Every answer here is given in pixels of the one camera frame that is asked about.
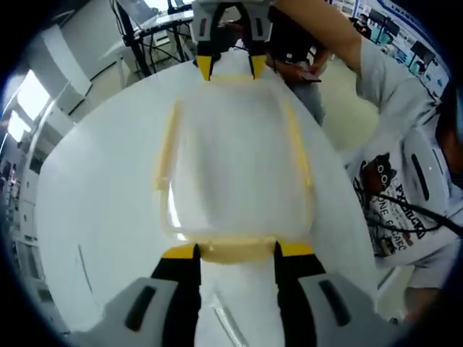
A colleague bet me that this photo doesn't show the white chest device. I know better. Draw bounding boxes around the white chest device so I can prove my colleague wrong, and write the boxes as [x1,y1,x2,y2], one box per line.
[396,127,457,220]

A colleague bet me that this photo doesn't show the black tripod stand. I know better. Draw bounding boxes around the black tripod stand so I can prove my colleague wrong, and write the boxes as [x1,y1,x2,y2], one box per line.
[110,0,155,77]

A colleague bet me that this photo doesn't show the black cable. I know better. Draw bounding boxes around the black cable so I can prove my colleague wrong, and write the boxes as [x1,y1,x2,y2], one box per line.
[352,179,463,234]

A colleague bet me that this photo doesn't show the white drawer cabinets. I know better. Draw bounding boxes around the white drawer cabinets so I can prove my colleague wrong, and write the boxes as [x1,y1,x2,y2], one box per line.
[0,158,48,326]

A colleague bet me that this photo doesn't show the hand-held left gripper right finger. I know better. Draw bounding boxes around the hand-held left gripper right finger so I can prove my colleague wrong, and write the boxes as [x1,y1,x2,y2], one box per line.
[273,240,379,347]

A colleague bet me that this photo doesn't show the black desk monitor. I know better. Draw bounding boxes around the black desk monitor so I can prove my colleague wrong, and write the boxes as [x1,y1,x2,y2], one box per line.
[368,9,395,32]
[410,40,435,65]

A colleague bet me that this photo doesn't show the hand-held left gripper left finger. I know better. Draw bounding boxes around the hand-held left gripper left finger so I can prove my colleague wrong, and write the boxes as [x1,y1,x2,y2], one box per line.
[102,242,203,347]

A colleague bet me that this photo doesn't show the person's head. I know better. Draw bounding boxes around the person's head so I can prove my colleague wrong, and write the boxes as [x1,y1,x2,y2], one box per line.
[433,81,463,147]

